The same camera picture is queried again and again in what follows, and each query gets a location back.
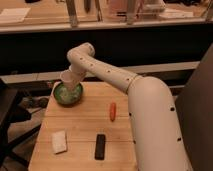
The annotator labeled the white ceramic cup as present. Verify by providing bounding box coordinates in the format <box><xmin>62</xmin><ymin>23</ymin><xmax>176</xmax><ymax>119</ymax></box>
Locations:
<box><xmin>60</xmin><ymin>70</ymin><xmax>79</xmax><ymax>91</ymax></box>

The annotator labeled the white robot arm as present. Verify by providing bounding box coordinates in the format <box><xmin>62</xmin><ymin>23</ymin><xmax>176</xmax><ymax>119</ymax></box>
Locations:
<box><xmin>67</xmin><ymin>43</ymin><xmax>193</xmax><ymax>171</ymax></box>

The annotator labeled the green ceramic bowl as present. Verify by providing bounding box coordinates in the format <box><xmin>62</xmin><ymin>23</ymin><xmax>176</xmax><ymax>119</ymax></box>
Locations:
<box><xmin>53</xmin><ymin>82</ymin><xmax>83</xmax><ymax>106</ymax></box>

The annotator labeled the orange carrot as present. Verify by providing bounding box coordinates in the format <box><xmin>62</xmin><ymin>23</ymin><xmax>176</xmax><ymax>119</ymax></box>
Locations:
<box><xmin>110</xmin><ymin>102</ymin><xmax>116</xmax><ymax>122</ymax></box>

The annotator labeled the dark chair right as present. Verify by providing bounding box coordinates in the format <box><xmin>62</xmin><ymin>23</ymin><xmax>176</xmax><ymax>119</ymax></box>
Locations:
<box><xmin>176</xmin><ymin>43</ymin><xmax>213</xmax><ymax>171</ymax></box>

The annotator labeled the white paper sheet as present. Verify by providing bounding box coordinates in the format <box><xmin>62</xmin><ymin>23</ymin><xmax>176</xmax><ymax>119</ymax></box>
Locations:
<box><xmin>0</xmin><ymin>8</ymin><xmax>30</xmax><ymax>24</ymax></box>

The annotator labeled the white sponge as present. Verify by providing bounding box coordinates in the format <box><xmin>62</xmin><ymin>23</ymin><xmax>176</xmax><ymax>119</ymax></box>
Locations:
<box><xmin>52</xmin><ymin>131</ymin><xmax>67</xmax><ymax>154</ymax></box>

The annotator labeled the black rectangular block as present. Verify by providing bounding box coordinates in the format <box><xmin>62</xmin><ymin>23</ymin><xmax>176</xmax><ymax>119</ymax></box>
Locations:
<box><xmin>95</xmin><ymin>134</ymin><xmax>106</xmax><ymax>160</ymax></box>

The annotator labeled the dark furniture left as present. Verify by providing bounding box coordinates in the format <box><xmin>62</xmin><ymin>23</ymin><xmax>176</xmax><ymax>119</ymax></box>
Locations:
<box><xmin>0</xmin><ymin>79</ymin><xmax>40</xmax><ymax>167</ymax></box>

